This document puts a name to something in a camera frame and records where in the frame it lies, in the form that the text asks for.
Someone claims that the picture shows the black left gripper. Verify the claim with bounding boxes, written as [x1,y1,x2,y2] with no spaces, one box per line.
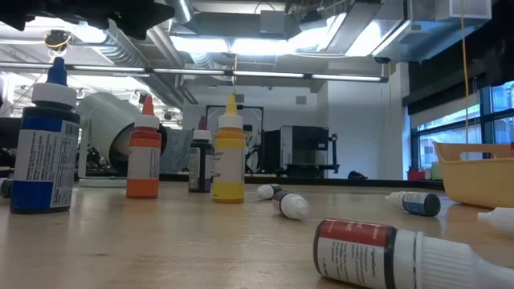
[0,0,177,41]

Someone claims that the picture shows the orange food coloring bottle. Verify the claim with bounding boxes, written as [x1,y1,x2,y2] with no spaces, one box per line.
[125,95,163,200]

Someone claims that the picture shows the purple food coloring bottle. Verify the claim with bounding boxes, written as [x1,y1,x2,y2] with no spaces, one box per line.
[188,116,214,193]

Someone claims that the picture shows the yellow food coloring bottle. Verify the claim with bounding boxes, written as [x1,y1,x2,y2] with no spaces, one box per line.
[211,94,247,204]

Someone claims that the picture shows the large blue food coloring bottle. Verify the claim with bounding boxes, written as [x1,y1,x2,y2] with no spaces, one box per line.
[10,55,81,215]

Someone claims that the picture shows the small green dropper bottle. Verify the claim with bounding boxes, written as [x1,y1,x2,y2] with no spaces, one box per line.
[256,183,283,201]

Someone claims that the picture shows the dark dropper bottle white cap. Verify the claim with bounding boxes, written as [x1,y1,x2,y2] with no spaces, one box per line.
[0,177,14,199]
[271,190,310,221]

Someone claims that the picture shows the blue-label dropper bottle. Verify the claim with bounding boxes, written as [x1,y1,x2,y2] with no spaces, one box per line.
[384,190,442,218]

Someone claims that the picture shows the yellow plastic basket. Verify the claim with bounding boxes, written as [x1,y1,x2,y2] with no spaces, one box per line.
[433,141,514,210]

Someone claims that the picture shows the small dropper bottle white cap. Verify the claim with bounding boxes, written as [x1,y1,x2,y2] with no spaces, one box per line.
[476,206,514,238]

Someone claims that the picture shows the long ceiling light strip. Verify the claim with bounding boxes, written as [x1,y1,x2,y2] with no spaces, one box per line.
[71,63,390,83]

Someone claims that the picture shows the grey cover cloth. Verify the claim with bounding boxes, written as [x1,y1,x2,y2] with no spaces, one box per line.
[160,128,194,174]

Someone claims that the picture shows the black and grey cabinet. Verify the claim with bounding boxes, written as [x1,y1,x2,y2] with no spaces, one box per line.
[263,124,341,178]

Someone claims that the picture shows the red-label dropper bottle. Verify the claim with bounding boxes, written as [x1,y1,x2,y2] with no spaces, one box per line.
[312,218,514,289]

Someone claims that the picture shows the small green box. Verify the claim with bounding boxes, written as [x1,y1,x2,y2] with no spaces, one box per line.
[426,162,443,181]

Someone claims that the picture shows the silver ceiling duct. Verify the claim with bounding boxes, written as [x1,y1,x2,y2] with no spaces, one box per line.
[162,0,194,24]

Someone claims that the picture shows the black table frame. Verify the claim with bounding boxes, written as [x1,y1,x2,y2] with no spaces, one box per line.
[74,172,447,191]

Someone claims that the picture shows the blue window frame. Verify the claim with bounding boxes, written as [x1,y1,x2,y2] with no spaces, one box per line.
[409,82,514,169]

